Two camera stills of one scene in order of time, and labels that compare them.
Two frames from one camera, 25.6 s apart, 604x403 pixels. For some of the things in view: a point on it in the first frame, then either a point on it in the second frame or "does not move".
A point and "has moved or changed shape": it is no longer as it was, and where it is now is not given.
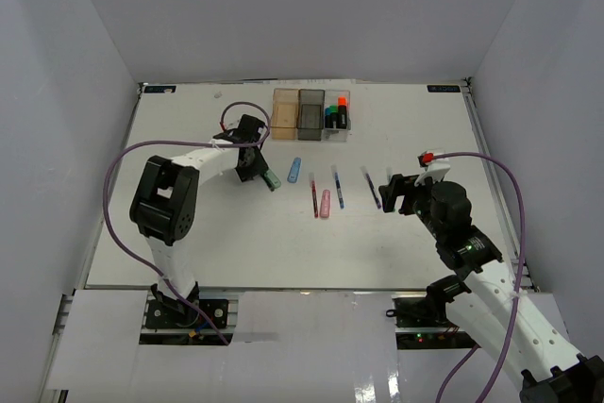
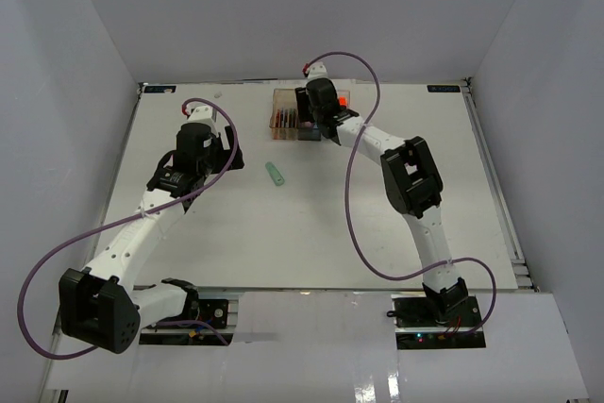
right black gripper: x=398 y=182 -> x=303 y=102
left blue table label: x=159 y=89 does not move
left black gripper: x=259 y=168 -> x=225 y=155
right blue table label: x=444 y=88 does not move
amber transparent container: x=285 y=113 does not move
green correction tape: x=273 y=179 has moved or changed shape
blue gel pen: x=339 y=191 -> x=283 y=118
